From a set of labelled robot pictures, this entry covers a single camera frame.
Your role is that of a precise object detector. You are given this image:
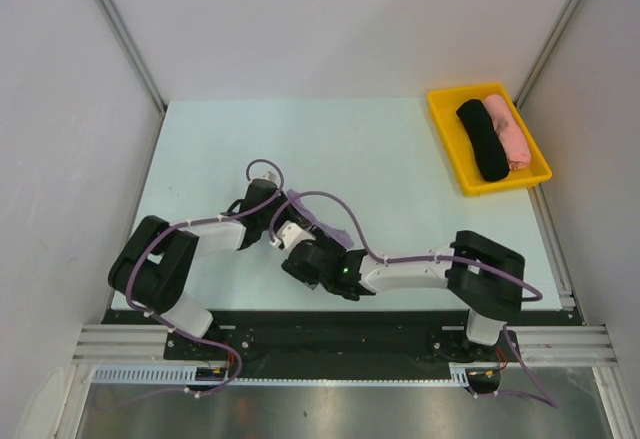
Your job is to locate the purple t shirt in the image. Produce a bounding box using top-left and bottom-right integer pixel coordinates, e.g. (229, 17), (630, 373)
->
(286, 189), (354, 250)

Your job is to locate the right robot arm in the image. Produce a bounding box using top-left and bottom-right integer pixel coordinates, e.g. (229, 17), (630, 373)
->
(275, 222), (525, 360)

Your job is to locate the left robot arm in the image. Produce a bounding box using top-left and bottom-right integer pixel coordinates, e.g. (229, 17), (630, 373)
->
(107, 179), (287, 359)

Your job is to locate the rolled black t shirt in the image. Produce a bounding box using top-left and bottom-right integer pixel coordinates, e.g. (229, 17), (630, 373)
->
(456, 99), (510, 182)

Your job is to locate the yellow plastic tray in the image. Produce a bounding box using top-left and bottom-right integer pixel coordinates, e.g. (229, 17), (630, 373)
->
(427, 82), (552, 196)

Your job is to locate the rolled pink t shirt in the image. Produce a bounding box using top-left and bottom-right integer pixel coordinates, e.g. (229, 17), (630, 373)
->
(483, 94), (531, 170)

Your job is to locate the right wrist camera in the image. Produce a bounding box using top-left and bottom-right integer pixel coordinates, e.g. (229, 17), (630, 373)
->
(271, 221), (315, 252)

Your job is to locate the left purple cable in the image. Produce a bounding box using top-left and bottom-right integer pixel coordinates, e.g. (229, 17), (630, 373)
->
(124, 159), (286, 320)

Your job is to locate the purple cable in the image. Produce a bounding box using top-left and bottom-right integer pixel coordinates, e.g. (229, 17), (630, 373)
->
(267, 189), (544, 305)
(124, 159), (286, 320)

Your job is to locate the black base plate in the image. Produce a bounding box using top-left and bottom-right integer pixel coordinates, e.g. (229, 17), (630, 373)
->
(102, 308), (584, 380)

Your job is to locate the white slotted cable duct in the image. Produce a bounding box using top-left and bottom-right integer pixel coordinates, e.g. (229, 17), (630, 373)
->
(91, 365), (469, 390)

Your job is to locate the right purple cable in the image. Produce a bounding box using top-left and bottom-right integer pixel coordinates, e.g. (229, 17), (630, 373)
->
(267, 189), (544, 305)

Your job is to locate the aluminium frame rail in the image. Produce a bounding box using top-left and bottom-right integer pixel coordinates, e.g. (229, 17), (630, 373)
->
(72, 324), (618, 368)

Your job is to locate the left aluminium corner post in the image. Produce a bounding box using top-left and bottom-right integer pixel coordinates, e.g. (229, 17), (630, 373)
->
(74, 0), (169, 113)

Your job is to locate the aluminium corner post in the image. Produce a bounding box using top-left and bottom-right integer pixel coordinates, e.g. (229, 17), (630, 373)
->
(514, 0), (585, 109)
(74, 0), (169, 113)

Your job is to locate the right aluminium corner post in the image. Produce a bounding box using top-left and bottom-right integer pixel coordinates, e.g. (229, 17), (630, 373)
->
(514, 0), (585, 109)

